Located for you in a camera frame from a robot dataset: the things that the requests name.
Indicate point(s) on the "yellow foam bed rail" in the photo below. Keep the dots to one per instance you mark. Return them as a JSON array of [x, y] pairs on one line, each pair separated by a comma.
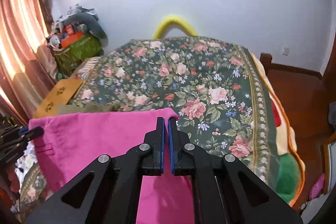
[[173, 21]]

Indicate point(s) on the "pink slipper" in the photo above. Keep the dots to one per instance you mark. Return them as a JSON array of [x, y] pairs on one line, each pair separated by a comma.
[[317, 188]]

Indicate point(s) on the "grey plush pillow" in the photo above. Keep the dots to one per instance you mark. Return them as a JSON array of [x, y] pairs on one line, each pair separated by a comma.
[[90, 21]]

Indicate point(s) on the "colourful fleece blanket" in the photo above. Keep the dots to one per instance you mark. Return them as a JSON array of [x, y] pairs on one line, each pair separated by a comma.
[[291, 180]]

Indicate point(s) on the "white wall socket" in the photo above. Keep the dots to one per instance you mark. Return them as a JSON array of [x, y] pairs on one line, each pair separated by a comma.
[[285, 51]]

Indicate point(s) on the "olive green pants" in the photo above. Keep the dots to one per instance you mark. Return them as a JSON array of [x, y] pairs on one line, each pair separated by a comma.
[[91, 107]]

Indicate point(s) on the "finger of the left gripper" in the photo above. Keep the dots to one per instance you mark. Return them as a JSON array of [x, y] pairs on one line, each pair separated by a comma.
[[30, 134]]

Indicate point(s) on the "orange box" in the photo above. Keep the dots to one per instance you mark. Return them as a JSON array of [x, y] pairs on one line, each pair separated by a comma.
[[71, 39]]

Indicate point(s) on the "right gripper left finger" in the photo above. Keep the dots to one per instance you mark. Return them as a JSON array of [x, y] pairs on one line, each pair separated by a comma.
[[108, 189]]

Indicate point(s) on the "green storage bag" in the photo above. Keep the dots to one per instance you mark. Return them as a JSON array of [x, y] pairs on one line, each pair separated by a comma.
[[71, 57]]

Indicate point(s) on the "wooden lap desk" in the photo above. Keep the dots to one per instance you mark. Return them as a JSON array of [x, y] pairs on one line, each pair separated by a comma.
[[61, 93]]

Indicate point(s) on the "pink pants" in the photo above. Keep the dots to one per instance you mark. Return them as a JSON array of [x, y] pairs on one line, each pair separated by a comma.
[[71, 142]]

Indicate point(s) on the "floral bed cover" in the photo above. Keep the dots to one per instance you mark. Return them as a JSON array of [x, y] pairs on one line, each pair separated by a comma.
[[214, 87]]

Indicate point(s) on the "pink striped curtain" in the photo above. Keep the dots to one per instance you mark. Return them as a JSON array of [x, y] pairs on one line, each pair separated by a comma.
[[28, 68]]

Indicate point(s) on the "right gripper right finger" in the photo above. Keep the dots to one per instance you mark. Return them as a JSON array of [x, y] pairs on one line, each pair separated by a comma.
[[224, 189]]

